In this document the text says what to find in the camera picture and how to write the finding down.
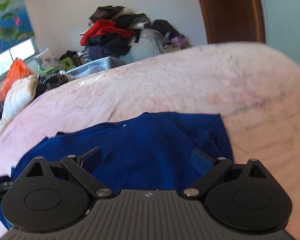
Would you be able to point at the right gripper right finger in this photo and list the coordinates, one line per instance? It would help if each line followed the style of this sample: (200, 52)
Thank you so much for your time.
(211, 171)

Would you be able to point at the blue knit sweater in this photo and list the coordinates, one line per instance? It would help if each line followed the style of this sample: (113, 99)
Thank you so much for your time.
(149, 152)

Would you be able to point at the orange plastic bag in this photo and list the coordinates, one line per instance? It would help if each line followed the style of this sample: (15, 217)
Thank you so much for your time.
(17, 70)

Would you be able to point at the window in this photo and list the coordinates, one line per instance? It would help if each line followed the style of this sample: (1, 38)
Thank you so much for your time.
(25, 51)

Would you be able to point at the light blue knit blanket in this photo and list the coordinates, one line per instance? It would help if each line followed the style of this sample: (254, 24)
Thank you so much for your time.
(95, 66)

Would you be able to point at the white quilted jacket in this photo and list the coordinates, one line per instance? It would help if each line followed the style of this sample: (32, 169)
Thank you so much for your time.
(18, 97)

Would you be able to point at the lotus print roller blind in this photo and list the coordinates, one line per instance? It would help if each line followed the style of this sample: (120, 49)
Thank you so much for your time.
(15, 25)

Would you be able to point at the floral pillow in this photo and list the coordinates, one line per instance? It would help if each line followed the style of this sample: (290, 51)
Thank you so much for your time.
(48, 61)

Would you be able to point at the red garment on pile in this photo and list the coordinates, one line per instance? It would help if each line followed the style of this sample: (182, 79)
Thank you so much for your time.
(103, 27)

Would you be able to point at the wardrobe sliding door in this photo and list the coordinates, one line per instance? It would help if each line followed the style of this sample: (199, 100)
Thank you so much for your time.
(282, 25)

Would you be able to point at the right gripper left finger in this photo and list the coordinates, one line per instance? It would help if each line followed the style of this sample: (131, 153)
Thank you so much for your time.
(80, 169)

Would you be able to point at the green black bag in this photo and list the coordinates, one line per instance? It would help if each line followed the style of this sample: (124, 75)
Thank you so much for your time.
(70, 60)

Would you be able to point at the black backpack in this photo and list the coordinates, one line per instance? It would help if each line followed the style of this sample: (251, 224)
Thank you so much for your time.
(165, 28)

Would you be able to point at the brown wooden door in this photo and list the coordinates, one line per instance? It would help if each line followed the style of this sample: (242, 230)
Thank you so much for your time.
(233, 21)

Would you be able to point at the dark clothes pile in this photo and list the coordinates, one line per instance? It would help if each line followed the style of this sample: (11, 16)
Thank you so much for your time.
(112, 44)

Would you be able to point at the pink bed blanket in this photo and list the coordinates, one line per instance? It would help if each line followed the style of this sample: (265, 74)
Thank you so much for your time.
(255, 88)

